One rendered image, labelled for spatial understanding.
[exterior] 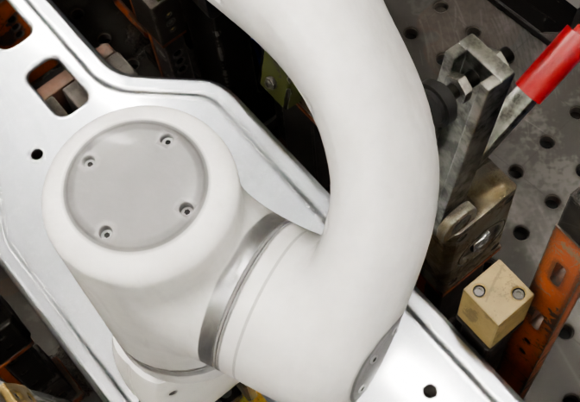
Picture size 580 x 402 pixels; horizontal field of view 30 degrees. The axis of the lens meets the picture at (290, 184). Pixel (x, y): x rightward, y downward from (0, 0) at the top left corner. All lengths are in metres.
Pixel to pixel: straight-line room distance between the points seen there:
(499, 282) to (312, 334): 0.29
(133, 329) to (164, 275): 0.07
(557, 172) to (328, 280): 0.75
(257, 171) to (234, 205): 0.39
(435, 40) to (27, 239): 0.58
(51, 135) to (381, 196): 0.49
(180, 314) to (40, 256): 0.37
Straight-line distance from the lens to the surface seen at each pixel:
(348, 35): 0.43
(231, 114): 0.85
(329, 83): 0.42
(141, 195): 0.45
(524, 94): 0.73
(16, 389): 0.70
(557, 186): 1.17
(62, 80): 0.92
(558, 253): 0.68
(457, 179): 0.70
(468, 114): 0.66
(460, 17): 1.27
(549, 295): 0.73
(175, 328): 0.48
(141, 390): 0.62
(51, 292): 0.82
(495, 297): 0.73
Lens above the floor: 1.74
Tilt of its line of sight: 64 degrees down
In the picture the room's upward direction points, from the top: 8 degrees counter-clockwise
